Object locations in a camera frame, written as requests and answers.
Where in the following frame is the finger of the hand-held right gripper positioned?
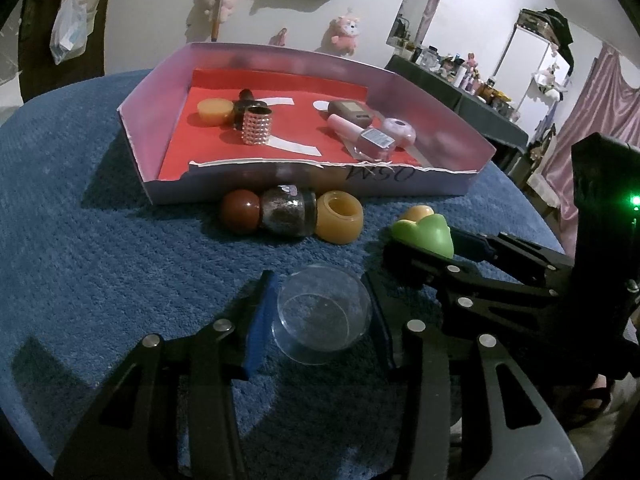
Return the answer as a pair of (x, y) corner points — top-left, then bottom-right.
(381, 242), (576, 356)
(450, 229), (576, 286)

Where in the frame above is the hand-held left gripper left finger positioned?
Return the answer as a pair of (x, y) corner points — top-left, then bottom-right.
(52, 271), (281, 480)

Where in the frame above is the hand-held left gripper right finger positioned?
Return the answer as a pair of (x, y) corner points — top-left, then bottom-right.
(362, 272), (586, 480)

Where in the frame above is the green and yellow heart toy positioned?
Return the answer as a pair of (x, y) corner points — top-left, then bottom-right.
(390, 205), (456, 260)

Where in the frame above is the clear plastic dish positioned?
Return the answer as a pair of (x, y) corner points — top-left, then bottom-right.
(270, 266), (373, 365)

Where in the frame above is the pink round compact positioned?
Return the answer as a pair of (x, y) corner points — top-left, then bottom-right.
(381, 117), (417, 150)

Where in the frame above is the pink nail polish bottle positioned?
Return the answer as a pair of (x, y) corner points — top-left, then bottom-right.
(327, 114), (398, 163)

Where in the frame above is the silver studded cylinder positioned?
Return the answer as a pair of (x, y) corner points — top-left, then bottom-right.
(242, 109), (277, 147)

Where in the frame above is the pink cardboard box red bottom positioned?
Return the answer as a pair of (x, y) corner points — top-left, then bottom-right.
(117, 42), (497, 206)

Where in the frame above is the dark green nail polish bottle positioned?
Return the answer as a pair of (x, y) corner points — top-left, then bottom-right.
(231, 88), (271, 130)

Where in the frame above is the pink curtain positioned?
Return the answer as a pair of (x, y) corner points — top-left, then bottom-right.
(540, 42), (640, 221)

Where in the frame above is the dark glitter jar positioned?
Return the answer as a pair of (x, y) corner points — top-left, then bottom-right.
(220, 185), (318, 238)

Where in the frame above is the table with dark cloth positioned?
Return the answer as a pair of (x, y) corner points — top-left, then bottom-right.
(384, 54), (530, 148)

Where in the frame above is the white plush toy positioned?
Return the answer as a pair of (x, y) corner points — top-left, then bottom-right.
(532, 62), (571, 103)

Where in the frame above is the row of bottles and jars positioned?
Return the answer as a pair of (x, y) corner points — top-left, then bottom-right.
(397, 42), (523, 123)

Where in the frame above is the brown rounded case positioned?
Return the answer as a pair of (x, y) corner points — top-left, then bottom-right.
(327, 100), (375, 129)

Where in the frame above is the white metal rack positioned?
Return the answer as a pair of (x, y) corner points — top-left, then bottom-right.
(492, 7), (576, 126)

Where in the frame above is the small yellow cup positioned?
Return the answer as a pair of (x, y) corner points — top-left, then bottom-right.
(196, 99), (235, 126)

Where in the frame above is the pink plush with white face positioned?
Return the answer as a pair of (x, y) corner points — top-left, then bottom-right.
(331, 14), (363, 56)

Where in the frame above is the orange and white pen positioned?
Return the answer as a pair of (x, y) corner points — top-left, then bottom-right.
(211, 0), (235, 42)

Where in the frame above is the clear plastic bag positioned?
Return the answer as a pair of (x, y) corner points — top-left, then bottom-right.
(50, 0), (98, 66)

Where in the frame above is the amber ring jar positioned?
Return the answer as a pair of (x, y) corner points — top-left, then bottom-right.
(314, 190), (365, 246)

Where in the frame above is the wall mirror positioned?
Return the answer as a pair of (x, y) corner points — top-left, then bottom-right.
(386, 0), (453, 53)

